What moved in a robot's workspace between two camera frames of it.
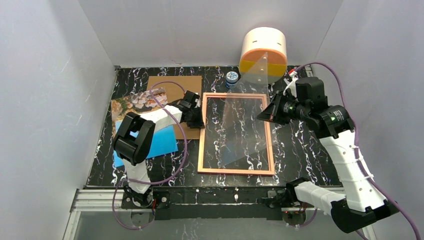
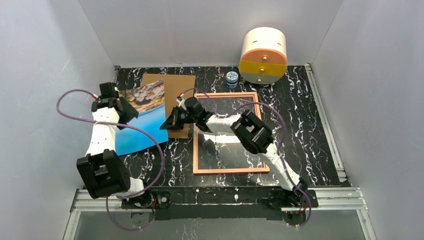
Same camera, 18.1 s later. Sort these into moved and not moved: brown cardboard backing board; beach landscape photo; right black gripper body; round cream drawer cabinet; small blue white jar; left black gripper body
Moved: right black gripper body; brown cardboard backing board; left black gripper body; beach landscape photo
Not moved: small blue white jar; round cream drawer cabinet
